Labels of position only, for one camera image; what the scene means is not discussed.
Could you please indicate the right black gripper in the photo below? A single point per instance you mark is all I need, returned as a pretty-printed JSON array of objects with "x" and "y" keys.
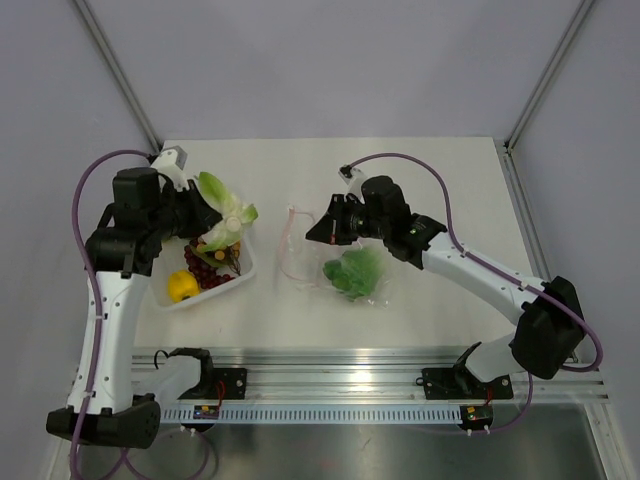
[{"x": 329, "y": 230}]

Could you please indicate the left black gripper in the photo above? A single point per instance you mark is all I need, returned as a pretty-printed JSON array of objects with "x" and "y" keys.
[{"x": 203, "y": 217}]

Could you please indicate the clear zip top bag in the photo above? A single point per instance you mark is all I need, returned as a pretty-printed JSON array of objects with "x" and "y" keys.
[{"x": 301, "y": 261}]

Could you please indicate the green lettuce head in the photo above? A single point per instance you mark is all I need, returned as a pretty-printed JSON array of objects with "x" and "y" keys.
[{"x": 356, "y": 274}]

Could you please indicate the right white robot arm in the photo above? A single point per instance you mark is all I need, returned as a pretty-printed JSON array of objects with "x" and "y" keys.
[{"x": 543, "y": 313}]

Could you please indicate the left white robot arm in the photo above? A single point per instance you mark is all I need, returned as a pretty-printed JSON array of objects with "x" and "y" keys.
[{"x": 103, "y": 409}]

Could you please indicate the white plastic food tray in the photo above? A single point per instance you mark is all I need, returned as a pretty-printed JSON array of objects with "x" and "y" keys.
[{"x": 171, "y": 260}]

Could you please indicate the brown longan bunch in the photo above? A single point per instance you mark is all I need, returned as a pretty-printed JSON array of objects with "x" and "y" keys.
[{"x": 224, "y": 255}]

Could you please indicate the red grape bunch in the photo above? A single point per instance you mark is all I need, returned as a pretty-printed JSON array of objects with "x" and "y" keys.
[{"x": 209, "y": 273}]

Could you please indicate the yellow bell pepper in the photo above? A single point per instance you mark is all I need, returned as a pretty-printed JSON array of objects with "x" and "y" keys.
[{"x": 182, "y": 285}]

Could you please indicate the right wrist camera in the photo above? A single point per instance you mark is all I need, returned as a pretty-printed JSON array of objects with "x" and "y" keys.
[{"x": 354, "y": 178}]

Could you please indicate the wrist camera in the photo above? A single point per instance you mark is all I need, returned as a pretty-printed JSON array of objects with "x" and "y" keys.
[
  {"x": 170, "y": 163},
  {"x": 354, "y": 178}
]

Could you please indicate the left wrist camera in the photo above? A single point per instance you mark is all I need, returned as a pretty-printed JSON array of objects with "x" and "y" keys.
[{"x": 170, "y": 163}]

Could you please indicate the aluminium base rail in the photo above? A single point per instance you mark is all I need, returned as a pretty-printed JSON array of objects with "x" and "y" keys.
[{"x": 360, "y": 375}]

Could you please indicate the white slotted cable duct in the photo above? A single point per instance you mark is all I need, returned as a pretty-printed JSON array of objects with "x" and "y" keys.
[{"x": 292, "y": 414}]

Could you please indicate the left aluminium frame post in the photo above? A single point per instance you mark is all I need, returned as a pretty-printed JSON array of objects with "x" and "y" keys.
[{"x": 99, "y": 39}]

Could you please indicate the aluminium frame post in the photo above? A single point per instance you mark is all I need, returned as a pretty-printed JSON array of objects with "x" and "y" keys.
[
  {"x": 550, "y": 71},
  {"x": 99, "y": 39}
]

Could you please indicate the right aluminium frame post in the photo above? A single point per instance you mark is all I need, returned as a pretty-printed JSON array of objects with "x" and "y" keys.
[{"x": 550, "y": 71}]

